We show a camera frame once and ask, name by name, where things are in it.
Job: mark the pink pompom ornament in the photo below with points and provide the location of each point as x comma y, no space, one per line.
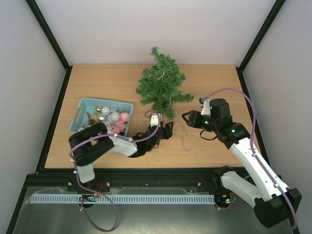
124,117

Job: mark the light blue plastic basket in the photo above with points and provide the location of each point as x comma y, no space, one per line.
90,105

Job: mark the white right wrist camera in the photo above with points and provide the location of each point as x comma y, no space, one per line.
205,105

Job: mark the small green christmas tree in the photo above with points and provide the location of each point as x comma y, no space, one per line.
160,85

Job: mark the pink felt ornament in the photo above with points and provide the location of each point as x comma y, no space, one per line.
118,128

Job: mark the light blue cable duct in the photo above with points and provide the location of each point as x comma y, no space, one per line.
122,199

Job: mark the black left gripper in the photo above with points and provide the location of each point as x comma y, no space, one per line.
167,131

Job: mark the pine cone ornament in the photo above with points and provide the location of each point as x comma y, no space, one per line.
92,122

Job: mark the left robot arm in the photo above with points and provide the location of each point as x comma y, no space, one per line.
90,144

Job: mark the white frosted ball ornament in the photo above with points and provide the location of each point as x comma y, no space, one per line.
105,110

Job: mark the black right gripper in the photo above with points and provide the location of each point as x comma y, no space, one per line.
192,119

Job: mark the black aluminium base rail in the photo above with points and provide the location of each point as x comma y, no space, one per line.
198,179

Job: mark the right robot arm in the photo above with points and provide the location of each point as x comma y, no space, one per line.
271,199

